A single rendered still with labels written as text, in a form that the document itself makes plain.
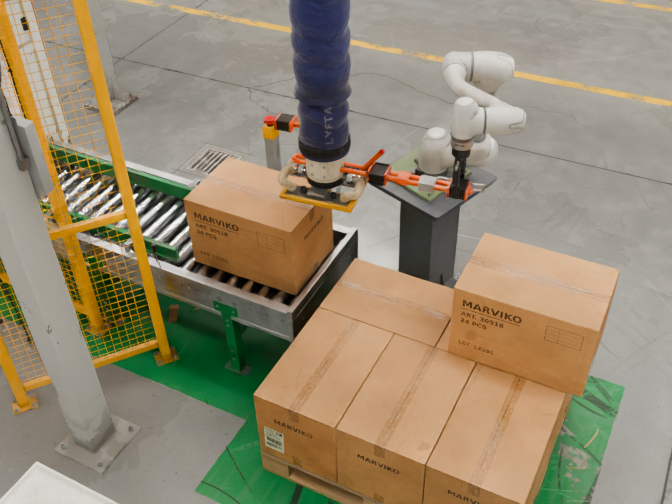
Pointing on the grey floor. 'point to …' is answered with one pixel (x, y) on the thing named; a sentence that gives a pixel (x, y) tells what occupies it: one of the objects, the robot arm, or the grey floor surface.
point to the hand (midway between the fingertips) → (457, 187)
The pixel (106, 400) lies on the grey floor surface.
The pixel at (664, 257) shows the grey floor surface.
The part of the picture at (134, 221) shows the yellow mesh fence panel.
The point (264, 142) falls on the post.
